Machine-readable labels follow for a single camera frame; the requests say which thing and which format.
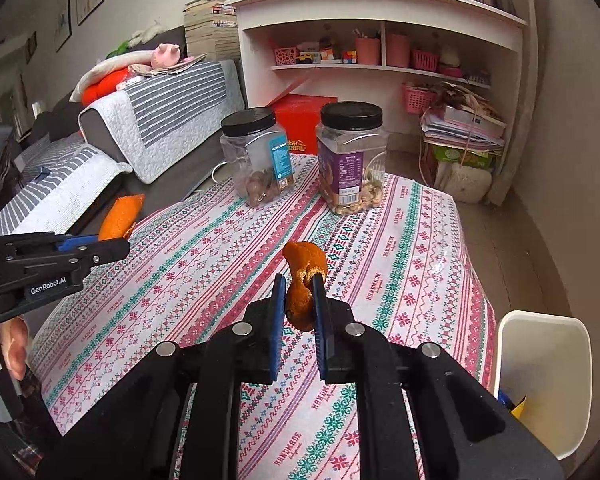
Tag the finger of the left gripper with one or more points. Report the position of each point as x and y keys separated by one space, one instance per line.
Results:
x=92 y=257
x=76 y=242

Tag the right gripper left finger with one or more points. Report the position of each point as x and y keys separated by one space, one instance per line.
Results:
x=176 y=413

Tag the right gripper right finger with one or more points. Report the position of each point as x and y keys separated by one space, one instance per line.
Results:
x=420 y=413

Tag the orange peel long piece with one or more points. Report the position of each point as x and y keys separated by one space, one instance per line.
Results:
x=305 y=260

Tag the white trash bin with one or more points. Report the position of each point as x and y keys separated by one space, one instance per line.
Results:
x=544 y=362

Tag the left hand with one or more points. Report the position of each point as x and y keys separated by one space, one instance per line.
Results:
x=14 y=339

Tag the white quilted seat cover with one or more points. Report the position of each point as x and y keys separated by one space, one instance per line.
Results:
x=56 y=199

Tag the grey sofa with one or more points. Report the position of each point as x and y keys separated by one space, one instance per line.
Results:
x=172 y=186

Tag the red orange pillow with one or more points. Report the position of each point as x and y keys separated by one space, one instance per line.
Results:
x=105 y=86

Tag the grey striped quilted cover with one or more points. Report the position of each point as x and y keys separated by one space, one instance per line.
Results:
x=153 y=124

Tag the clear jar blue label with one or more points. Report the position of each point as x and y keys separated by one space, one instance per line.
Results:
x=256 y=149

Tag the pink plush toy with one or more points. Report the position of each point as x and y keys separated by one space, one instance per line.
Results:
x=165 y=56

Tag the white stuffed sack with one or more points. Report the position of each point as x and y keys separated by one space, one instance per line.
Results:
x=465 y=184

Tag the red gift box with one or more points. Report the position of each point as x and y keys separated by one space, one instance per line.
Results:
x=299 y=115

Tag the clear jar purple label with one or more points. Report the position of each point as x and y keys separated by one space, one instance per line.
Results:
x=351 y=149

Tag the pile of papers and magazines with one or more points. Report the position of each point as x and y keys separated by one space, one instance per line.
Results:
x=458 y=125

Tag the pink basket lower shelf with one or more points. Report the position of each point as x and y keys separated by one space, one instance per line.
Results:
x=417 y=99

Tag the pink basket shelf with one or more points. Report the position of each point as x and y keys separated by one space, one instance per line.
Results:
x=417 y=99
x=425 y=60

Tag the pink cup left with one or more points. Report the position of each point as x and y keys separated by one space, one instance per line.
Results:
x=368 y=50

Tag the pink cup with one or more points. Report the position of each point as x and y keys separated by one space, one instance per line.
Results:
x=398 y=50
x=368 y=50

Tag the white bookshelf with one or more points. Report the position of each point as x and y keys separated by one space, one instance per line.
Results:
x=308 y=47

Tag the pink cup right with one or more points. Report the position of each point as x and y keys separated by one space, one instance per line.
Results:
x=398 y=50

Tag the pink basket upper shelf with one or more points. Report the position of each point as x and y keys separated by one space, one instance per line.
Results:
x=425 y=60

